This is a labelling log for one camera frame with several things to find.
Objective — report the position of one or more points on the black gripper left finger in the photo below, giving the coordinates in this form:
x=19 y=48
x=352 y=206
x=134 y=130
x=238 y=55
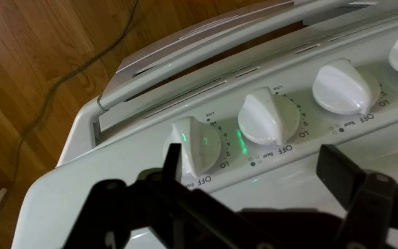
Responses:
x=130 y=207

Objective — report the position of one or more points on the white toaster oven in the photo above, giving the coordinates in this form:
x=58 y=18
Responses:
x=116 y=174

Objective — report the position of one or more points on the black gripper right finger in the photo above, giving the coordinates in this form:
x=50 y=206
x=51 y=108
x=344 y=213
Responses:
x=369 y=202

